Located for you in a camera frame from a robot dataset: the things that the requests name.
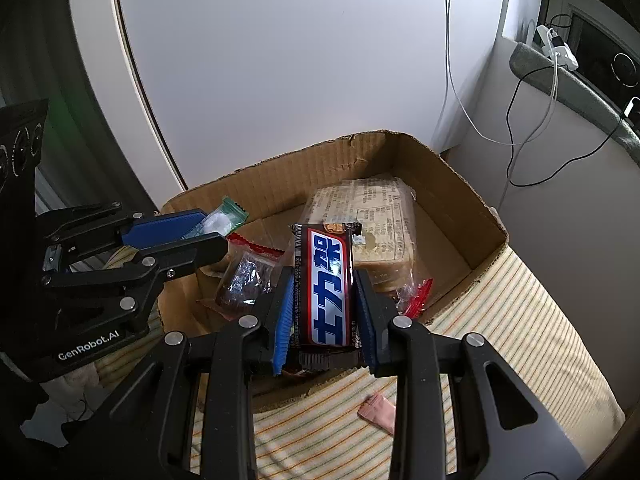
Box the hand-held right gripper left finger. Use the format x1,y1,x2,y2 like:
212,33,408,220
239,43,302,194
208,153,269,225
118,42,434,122
62,266,296,480

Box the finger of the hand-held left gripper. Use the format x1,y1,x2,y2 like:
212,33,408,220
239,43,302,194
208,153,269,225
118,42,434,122
42,232,231,312
37,201,209,257

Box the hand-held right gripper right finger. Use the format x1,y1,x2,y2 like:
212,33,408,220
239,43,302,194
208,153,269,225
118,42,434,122
354,269,583,480

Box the brown chocolate bar blue label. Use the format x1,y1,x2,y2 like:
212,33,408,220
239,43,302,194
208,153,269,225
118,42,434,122
282,222,363,378

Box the teal candy packet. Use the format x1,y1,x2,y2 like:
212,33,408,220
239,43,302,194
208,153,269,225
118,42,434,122
182,196,250,240

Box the clear red chocolate snack packet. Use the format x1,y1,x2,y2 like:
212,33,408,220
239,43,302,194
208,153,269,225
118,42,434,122
215,232,292,318

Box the bread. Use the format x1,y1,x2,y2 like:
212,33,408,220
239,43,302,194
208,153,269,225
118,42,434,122
305,176,418,293

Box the brown cardboard box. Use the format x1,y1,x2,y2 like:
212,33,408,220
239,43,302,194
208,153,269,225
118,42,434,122
157,129,510,413

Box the clear red and white packet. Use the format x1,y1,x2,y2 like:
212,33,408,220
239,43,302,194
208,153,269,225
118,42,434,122
394,277,434,319

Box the pink candy packet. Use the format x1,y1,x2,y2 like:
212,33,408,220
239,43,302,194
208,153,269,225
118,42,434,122
357,392,399,433

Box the striped blanket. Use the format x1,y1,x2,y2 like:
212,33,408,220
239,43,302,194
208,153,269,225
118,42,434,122
95,247,626,480

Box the grey window ledge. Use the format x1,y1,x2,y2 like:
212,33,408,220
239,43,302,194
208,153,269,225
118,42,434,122
509,42,640,151

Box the white charger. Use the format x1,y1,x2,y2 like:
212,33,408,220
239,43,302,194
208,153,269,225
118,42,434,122
535,25,580,71

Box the black cable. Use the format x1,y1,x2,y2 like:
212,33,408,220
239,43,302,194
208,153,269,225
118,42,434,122
505,15,640,188

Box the white cable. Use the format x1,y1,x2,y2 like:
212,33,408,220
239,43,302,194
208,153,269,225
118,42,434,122
442,0,559,147

